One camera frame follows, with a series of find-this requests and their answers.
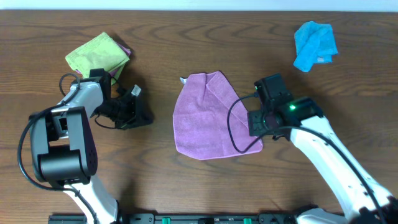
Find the green folded cloth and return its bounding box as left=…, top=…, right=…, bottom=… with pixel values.
left=65, top=32, right=131, bottom=85

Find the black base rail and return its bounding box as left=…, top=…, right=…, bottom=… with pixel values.
left=48, top=213, right=312, bottom=224

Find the purple cloth under green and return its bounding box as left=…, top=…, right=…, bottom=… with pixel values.
left=74, top=43, right=131, bottom=77

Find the purple microfiber cloth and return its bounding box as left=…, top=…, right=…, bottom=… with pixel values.
left=172, top=71, right=256, bottom=160

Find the black cable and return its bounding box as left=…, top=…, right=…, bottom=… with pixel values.
left=17, top=73, right=125, bottom=224
left=226, top=93, right=386, bottom=224

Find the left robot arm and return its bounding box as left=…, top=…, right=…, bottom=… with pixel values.
left=25, top=68, right=146, bottom=223

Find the left black cable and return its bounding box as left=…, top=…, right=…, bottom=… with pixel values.
left=17, top=73, right=125, bottom=224

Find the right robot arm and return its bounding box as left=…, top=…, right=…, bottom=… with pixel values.
left=248, top=74, right=397, bottom=223

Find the blue crumpled cloth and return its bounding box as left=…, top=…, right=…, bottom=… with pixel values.
left=294, top=21, right=338, bottom=72

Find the right black cable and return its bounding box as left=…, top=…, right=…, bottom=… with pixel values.
left=226, top=93, right=386, bottom=224

